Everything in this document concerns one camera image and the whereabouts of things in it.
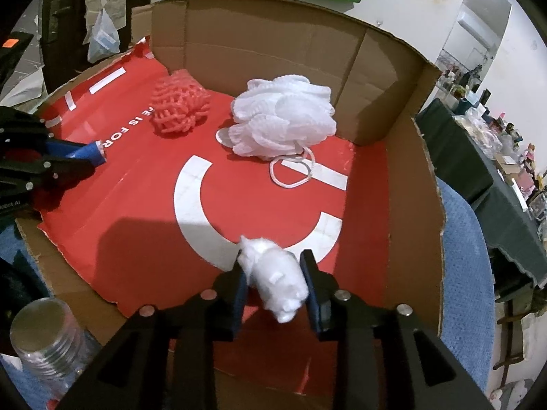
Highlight blue carpet mat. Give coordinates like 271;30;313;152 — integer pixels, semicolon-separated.
437;180;495;390

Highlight white cotton wad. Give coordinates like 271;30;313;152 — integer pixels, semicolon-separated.
237;235;309;324

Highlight red foam net ball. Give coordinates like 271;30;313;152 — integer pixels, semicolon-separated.
150;69;211;135

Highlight clear jar with gold beads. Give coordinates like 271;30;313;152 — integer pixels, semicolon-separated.
9;297;101;399

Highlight red cardboard box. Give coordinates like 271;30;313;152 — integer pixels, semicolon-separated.
16;0;446;410

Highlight blue felt roll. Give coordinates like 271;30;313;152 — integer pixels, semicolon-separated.
46;139;107;167

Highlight dark green cluttered table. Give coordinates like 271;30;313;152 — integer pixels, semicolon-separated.
415;99;546;287

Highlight white mesh bath pouf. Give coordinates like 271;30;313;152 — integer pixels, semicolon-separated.
215;73;338;190

